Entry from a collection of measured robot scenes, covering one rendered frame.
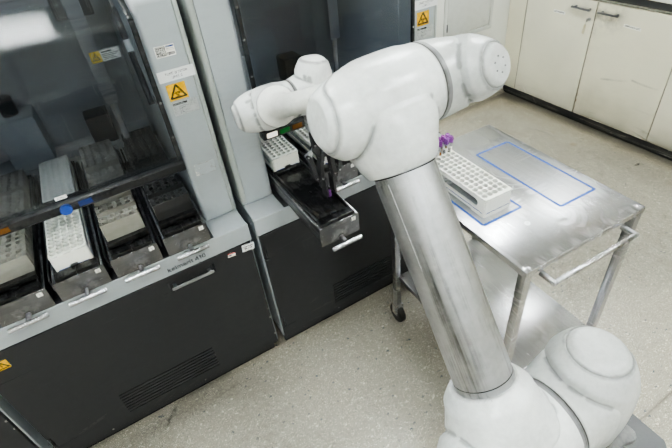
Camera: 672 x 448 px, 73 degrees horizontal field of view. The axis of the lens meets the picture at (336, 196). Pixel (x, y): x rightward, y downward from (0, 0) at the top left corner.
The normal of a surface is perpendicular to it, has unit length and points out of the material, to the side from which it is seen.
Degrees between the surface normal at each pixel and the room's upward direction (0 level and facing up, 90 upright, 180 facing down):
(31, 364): 90
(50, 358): 90
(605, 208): 0
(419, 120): 62
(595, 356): 10
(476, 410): 39
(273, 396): 0
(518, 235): 0
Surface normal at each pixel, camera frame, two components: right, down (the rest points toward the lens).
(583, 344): 0.07, -0.82
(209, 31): 0.50, 0.48
